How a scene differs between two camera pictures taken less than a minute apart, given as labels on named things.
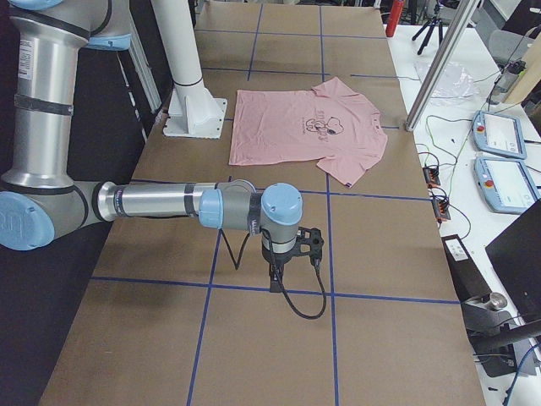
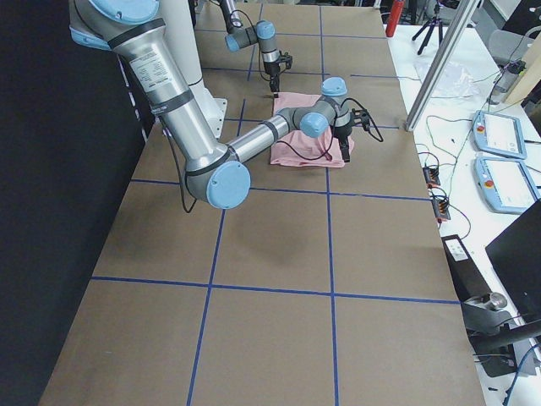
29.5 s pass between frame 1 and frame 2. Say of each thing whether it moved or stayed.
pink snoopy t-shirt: moved
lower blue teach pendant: stayed
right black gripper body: moved
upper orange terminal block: stayed
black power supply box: stayed
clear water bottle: stayed
